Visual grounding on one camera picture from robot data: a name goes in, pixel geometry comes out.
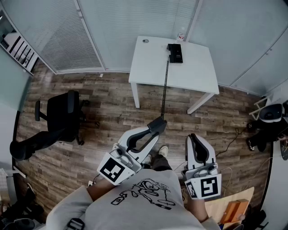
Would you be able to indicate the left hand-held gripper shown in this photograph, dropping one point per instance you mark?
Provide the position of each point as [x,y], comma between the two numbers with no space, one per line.
[112,169]

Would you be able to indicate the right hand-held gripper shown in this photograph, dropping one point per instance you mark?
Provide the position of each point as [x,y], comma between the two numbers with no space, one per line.
[207,186]

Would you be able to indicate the black phone handset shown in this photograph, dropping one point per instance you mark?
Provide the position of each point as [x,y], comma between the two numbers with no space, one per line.
[157,124]

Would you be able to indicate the person's right forearm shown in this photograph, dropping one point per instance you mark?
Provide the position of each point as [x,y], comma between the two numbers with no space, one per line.
[198,209]

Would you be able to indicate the person's left forearm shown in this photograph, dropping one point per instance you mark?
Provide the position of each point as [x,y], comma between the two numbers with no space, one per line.
[99,191]

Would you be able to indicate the black phone base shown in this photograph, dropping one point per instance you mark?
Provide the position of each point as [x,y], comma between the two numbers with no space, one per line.
[175,54]

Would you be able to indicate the person's left white shoe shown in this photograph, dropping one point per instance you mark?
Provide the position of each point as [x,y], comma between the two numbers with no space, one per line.
[147,159]

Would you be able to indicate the person's white shoe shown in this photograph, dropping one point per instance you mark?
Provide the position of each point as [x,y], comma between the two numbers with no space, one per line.
[147,159]
[163,151]

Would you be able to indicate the person's right white shoe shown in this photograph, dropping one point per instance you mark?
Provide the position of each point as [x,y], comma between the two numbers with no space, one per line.
[163,151]

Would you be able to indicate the person's dark trousers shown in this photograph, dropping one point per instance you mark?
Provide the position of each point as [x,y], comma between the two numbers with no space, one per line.
[160,162]

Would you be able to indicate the light wooden board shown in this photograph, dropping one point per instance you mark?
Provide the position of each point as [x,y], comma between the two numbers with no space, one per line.
[216,206]

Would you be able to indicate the white power adapter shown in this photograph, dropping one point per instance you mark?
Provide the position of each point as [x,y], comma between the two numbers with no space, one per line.
[90,183]

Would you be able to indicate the orange box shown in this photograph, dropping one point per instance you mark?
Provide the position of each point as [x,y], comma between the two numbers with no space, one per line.
[235,210]

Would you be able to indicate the grey printed t-shirt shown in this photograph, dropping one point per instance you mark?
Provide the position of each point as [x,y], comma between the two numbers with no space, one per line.
[135,213]

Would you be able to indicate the white table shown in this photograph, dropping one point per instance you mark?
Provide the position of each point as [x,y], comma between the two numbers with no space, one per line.
[148,67]

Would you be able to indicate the black office chair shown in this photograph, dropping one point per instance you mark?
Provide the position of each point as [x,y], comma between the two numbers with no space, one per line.
[60,112]

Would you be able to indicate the white curved desk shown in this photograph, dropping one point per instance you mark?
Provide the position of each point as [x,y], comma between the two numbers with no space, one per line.
[279,191]

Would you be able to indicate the clear water bottle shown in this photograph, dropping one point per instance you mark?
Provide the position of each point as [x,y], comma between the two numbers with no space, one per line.
[180,36]

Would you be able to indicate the dark equipment pile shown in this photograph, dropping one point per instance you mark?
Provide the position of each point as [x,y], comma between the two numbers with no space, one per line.
[20,222]

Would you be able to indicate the shelf of binders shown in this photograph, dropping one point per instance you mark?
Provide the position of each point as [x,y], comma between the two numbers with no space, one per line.
[20,51]

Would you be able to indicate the white frame stand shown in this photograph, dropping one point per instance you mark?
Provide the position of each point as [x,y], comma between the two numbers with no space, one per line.
[256,110]

